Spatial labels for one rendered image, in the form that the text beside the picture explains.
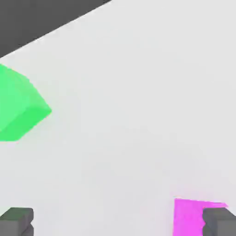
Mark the small magenta cube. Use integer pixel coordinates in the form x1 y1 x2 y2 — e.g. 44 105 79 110
172 198 229 236

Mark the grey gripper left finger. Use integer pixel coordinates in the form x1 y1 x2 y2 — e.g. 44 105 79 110
0 207 35 236

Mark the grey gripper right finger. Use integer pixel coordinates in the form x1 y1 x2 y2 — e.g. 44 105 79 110
202 207 236 236

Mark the small green cube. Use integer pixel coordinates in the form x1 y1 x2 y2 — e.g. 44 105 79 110
0 63 53 142

